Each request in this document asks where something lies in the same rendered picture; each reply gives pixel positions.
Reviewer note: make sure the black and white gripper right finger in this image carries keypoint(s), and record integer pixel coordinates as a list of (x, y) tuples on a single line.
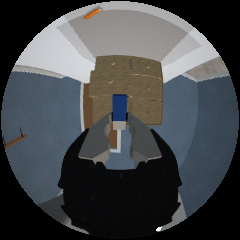
[(148, 146)]

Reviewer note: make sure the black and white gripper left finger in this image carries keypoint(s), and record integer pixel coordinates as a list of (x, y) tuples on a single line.
[(90, 147)]

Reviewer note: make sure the blue and white eraser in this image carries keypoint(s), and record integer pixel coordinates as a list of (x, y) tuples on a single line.
[(119, 111)]

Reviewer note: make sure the brown wooden drawer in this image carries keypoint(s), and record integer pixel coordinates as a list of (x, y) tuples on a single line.
[(105, 82), (143, 109), (142, 67), (113, 62), (102, 107), (142, 90)]

